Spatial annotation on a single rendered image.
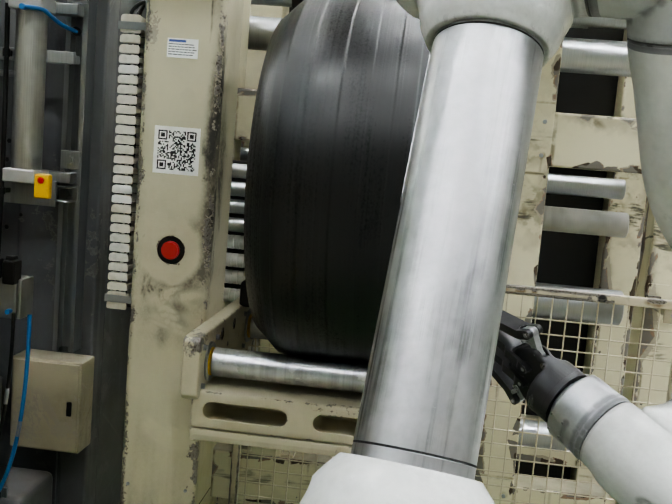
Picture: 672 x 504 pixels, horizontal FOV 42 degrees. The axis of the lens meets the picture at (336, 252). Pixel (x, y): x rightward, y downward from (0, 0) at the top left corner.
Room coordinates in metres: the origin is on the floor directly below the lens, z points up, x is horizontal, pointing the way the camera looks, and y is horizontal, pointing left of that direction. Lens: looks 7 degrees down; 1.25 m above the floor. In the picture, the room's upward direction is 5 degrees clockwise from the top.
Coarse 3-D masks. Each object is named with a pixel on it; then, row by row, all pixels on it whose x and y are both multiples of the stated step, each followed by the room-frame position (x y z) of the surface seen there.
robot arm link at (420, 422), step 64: (448, 0) 0.77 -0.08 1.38; (512, 0) 0.75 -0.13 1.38; (576, 0) 0.78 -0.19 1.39; (448, 64) 0.76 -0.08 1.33; (512, 64) 0.75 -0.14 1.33; (448, 128) 0.73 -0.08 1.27; (512, 128) 0.73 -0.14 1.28; (448, 192) 0.70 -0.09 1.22; (512, 192) 0.72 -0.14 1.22; (448, 256) 0.68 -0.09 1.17; (384, 320) 0.69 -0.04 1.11; (448, 320) 0.66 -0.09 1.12; (384, 384) 0.66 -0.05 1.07; (448, 384) 0.64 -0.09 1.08; (384, 448) 0.63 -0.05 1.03; (448, 448) 0.63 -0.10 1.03
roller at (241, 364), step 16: (224, 352) 1.30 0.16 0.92; (240, 352) 1.31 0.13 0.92; (256, 352) 1.31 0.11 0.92; (208, 368) 1.30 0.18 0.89; (224, 368) 1.29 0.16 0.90; (240, 368) 1.29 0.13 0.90; (256, 368) 1.29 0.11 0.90; (272, 368) 1.29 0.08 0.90; (288, 368) 1.28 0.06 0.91; (304, 368) 1.28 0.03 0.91; (320, 368) 1.28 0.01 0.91; (336, 368) 1.28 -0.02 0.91; (352, 368) 1.28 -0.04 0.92; (304, 384) 1.29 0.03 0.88; (320, 384) 1.28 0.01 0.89; (336, 384) 1.28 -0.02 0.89; (352, 384) 1.27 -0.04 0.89
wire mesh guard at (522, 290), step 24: (528, 288) 1.72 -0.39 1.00; (552, 288) 1.73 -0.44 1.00; (576, 360) 1.72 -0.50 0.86; (528, 432) 1.73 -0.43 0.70; (240, 456) 1.79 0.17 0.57; (264, 456) 1.79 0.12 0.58; (288, 456) 1.78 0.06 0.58; (504, 456) 1.73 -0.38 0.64; (240, 480) 1.79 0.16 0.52; (576, 480) 1.71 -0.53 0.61
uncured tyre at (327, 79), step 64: (320, 0) 1.31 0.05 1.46; (384, 0) 1.32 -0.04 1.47; (320, 64) 1.19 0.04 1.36; (384, 64) 1.19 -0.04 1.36; (256, 128) 1.20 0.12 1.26; (320, 128) 1.15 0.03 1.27; (384, 128) 1.15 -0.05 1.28; (256, 192) 1.18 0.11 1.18; (320, 192) 1.14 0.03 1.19; (384, 192) 1.13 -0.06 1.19; (256, 256) 1.19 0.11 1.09; (320, 256) 1.16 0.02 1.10; (384, 256) 1.14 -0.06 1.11; (256, 320) 1.29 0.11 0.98; (320, 320) 1.21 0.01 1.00
